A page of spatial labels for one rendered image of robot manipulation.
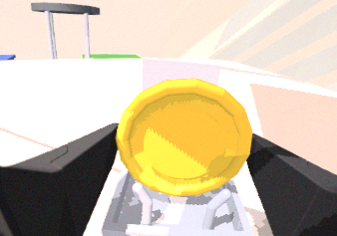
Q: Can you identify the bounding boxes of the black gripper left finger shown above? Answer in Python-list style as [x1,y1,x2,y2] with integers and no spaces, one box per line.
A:
[0,122,119,236]

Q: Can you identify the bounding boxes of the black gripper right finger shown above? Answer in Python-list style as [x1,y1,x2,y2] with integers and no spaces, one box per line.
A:
[246,132,337,236]

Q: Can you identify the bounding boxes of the yellow plate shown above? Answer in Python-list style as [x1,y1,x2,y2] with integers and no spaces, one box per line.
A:
[116,79,252,196]

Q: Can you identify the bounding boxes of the white dish rack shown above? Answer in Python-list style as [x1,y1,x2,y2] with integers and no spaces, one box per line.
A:
[102,57,254,236]

